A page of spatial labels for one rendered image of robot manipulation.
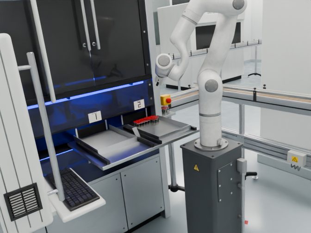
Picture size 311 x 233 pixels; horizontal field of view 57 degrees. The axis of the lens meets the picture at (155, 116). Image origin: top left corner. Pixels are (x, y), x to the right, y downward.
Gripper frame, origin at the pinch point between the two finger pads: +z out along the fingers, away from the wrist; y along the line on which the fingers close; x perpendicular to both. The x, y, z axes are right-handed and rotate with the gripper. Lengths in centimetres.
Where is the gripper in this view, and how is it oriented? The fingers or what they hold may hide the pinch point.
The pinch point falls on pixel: (161, 79)
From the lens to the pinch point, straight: 175.8
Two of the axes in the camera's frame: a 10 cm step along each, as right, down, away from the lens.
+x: -8.8, -4.8, 0.6
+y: 4.8, -8.6, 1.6
